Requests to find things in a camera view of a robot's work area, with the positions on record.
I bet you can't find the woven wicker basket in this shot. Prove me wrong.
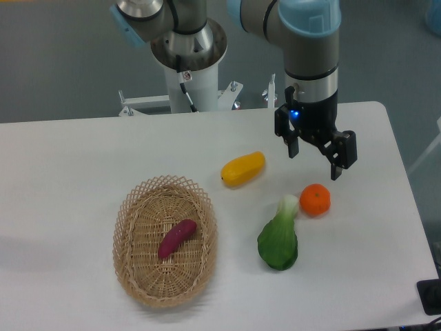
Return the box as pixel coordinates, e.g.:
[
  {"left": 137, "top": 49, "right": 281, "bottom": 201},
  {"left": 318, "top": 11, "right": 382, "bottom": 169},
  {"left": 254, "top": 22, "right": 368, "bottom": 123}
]
[{"left": 113, "top": 175, "right": 217, "bottom": 308}]

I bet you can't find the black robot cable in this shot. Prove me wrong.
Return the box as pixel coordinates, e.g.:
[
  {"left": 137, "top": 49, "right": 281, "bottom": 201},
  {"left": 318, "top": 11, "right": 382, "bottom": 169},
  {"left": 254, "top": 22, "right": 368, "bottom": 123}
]
[{"left": 175, "top": 54, "right": 199, "bottom": 113}]

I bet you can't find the orange tangerine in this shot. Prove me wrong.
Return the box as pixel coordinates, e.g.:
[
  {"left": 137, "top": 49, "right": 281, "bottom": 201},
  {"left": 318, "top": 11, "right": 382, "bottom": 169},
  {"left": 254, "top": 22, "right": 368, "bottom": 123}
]
[{"left": 299, "top": 183, "right": 331, "bottom": 217}]

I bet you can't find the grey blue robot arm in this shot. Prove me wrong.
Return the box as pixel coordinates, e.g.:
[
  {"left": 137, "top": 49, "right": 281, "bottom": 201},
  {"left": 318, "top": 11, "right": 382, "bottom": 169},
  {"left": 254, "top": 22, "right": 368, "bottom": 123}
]
[{"left": 110, "top": 1, "right": 358, "bottom": 180}]

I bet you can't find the purple sweet potato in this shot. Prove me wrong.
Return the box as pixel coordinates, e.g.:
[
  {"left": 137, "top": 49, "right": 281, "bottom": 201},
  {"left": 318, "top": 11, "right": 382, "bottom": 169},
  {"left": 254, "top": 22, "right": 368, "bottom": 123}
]
[{"left": 158, "top": 219, "right": 197, "bottom": 259}]

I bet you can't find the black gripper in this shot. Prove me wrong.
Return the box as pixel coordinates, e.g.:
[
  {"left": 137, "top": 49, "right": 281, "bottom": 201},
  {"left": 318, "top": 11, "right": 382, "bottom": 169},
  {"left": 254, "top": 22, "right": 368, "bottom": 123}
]
[{"left": 274, "top": 92, "right": 358, "bottom": 181}]

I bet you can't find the blue object top right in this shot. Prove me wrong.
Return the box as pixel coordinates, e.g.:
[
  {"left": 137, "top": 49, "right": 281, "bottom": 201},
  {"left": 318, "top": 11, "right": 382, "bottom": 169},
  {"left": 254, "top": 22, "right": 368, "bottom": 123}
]
[{"left": 425, "top": 0, "right": 441, "bottom": 37}]

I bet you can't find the yellow mango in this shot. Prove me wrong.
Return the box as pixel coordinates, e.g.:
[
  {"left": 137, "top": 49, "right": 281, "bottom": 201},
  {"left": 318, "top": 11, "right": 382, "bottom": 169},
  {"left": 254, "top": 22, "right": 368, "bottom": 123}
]
[{"left": 220, "top": 151, "right": 266, "bottom": 187}]

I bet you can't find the green bok choy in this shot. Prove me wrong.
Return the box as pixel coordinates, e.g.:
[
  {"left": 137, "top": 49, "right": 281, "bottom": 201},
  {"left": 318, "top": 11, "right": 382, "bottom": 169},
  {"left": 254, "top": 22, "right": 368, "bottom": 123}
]
[{"left": 257, "top": 194, "right": 299, "bottom": 271}]

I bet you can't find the black device at table edge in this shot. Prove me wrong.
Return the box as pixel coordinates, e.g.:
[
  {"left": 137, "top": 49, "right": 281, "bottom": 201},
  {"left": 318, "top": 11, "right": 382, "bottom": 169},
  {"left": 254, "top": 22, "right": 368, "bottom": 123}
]
[{"left": 416, "top": 279, "right": 440, "bottom": 316}]

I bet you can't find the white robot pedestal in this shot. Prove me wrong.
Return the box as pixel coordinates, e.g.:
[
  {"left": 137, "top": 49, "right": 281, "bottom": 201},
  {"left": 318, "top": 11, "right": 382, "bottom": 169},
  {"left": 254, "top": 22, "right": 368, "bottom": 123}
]
[{"left": 163, "top": 63, "right": 218, "bottom": 114}]

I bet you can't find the white frame right edge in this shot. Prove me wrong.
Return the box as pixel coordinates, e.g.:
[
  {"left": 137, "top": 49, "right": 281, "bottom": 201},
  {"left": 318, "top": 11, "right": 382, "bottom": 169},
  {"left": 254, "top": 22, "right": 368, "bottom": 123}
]
[{"left": 407, "top": 117, "right": 441, "bottom": 176}]

